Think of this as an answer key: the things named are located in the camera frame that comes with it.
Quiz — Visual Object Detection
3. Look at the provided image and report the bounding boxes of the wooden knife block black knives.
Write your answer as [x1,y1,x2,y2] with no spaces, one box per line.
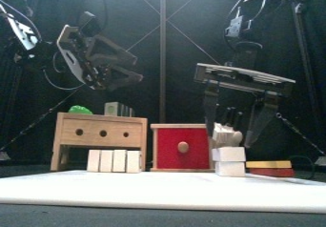
[211,106,244,149]

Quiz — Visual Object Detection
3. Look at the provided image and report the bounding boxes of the white toy block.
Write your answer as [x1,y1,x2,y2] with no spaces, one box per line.
[85,149,101,173]
[112,149,128,174]
[214,160,247,177]
[124,150,143,174]
[99,150,115,174]
[211,146,247,163]

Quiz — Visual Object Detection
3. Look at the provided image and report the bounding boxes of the yellow flat block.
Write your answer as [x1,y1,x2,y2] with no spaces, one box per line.
[244,159,294,170]

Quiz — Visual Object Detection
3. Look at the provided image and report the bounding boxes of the red box with wooden knob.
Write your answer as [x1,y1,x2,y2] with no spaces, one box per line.
[150,123,216,174]

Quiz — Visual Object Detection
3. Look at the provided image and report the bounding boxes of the green toy vegetable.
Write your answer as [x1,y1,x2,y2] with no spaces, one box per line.
[68,105,95,115]

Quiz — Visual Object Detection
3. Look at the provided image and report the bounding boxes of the red flat block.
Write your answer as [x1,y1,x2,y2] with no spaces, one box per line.
[248,168,296,178]

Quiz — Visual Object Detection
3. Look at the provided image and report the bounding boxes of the wooden bench with three holes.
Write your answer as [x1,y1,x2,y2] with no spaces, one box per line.
[49,112,150,173]

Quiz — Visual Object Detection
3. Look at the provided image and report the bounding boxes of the white table mat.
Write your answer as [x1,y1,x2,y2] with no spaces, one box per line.
[0,169,326,215]

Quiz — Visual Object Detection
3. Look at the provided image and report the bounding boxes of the vertical metal frame pole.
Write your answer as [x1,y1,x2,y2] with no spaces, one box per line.
[158,0,168,124]

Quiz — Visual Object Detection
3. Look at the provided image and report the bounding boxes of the black frame post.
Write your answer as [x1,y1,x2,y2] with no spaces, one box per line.
[291,0,326,168]

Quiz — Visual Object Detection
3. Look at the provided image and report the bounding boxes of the black cable loop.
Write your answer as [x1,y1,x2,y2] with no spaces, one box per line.
[287,155,318,180]

